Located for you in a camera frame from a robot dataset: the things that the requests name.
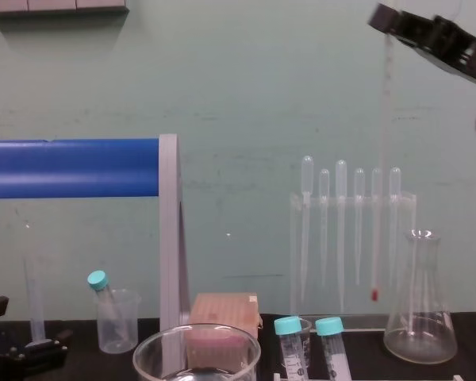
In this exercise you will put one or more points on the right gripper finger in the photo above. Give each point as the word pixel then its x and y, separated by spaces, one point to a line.
pixel 436 55
pixel 388 20

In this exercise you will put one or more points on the blue cylindrical bar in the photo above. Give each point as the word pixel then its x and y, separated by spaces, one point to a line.
pixel 71 168

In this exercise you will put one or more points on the grey upright stand post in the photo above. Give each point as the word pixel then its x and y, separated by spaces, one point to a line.
pixel 170 238

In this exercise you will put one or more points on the clear plastic transfer pipette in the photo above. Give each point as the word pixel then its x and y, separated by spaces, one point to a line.
pixel 341 174
pixel 324 182
pixel 307 170
pixel 359 182
pixel 395 180
pixel 377 180

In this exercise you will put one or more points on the small clear plastic beaker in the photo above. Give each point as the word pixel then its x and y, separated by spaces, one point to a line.
pixel 119 333

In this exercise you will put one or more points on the clear acrylic pipette rack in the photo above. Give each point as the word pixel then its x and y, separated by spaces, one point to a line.
pixel 408 214

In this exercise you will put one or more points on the glass thermometer with red bulb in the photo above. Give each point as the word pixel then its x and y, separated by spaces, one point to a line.
pixel 384 158

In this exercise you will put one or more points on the grey wall shelf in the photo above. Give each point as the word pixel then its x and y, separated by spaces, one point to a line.
pixel 55 6

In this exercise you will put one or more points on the teal capped centrifuge tube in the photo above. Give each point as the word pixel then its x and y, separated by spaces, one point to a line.
pixel 97 280
pixel 287 326
pixel 329 326

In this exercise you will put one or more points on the large glass beaker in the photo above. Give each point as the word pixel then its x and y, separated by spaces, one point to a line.
pixel 143 357

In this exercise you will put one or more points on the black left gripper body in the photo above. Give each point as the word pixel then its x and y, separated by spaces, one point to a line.
pixel 8 367

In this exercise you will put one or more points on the clear plastic graduated cylinder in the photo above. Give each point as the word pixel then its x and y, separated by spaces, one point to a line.
pixel 36 309

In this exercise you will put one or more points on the glass conical flask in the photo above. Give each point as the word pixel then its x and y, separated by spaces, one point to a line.
pixel 420 341

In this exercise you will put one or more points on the brown pipette tip box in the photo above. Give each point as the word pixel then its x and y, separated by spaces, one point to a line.
pixel 226 313

